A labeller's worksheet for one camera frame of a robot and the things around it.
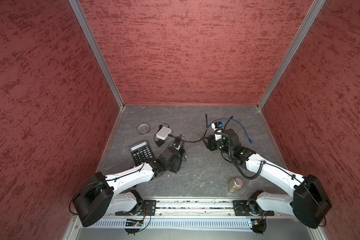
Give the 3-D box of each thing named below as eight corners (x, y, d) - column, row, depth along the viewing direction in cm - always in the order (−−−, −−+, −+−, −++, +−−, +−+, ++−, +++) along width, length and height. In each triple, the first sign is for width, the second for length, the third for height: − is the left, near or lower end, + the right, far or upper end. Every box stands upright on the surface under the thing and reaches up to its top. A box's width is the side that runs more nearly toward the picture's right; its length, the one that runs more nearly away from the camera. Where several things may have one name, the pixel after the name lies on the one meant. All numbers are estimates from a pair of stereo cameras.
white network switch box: (156, 138, 103) (155, 135, 100) (163, 128, 108) (163, 125, 106) (164, 141, 101) (163, 139, 98) (171, 131, 106) (171, 128, 104)
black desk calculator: (135, 166, 90) (134, 163, 87) (130, 149, 97) (128, 146, 95) (153, 157, 94) (152, 155, 91) (147, 142, 101) (146, 139, 98)
